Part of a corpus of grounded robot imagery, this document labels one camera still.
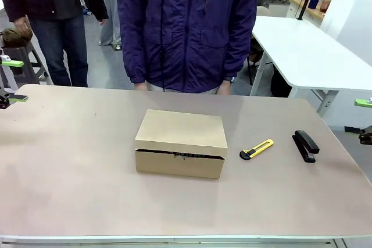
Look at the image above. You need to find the bystander in dark jacket, jeans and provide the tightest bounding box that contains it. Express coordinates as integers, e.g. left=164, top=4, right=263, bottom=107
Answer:
left=0, top=0, right=110, bottom=88

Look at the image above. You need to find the yellow black utility knife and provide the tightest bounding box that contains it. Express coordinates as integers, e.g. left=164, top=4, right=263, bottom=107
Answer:
left=239, top=138, right=274, bottom=161

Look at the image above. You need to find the bystander in red top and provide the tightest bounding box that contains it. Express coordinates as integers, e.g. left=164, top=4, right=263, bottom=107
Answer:
left=95, top=0, right=123, bottom=52

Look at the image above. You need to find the bystander's right hand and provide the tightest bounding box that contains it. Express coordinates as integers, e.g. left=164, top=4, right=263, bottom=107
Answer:
left=13, top=15, right=34, bottom=39

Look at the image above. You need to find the brown cardboard box with lid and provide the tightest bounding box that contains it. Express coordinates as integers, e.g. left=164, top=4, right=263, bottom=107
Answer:
left=134, top=109, right=229, bottom=180

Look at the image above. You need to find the black bag under table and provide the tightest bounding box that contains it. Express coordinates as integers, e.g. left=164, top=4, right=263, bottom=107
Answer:
left=269, top=66, right=293, bottom=98

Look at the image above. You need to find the person's right forearm purple sleeve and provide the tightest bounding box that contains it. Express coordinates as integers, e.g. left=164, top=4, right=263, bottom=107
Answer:
left=117, top=12, right=146, bottom=85

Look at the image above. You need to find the black stapler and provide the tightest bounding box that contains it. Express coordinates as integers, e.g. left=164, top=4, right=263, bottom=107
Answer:
left=291, top=130, right=320, bottom=164

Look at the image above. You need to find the black upright pole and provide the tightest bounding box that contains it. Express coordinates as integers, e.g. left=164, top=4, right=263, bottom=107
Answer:
left=295, top=0, right=316, bottom=21

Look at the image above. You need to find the dark grey stool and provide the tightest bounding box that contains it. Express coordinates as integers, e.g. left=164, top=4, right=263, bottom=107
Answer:
left=2, top=41, right=51, bottom=87

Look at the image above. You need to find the wooden desk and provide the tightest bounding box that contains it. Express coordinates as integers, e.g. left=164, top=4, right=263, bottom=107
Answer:
left=281, top=0, right=327, bottom=21

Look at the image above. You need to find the person's left hand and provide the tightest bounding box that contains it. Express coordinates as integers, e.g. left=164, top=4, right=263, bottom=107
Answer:
left=217, top=80, right=234, bottom=96

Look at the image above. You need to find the large white table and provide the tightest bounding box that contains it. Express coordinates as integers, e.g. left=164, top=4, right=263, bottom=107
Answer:
left=249, top=15, right=372, bottom=118

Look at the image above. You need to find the person's left forearm purple sleeve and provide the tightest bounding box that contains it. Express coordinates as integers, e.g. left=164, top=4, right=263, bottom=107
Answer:
left=223, top=24, right=260, bottom=82

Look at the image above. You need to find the chair behind person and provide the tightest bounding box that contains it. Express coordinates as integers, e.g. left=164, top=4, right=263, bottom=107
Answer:
left=246, top=33, right=266, bottom=86

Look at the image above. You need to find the person torso in purple jacket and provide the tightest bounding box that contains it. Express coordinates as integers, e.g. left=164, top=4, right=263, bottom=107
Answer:
left=117, top=0, right=260, bottom=95

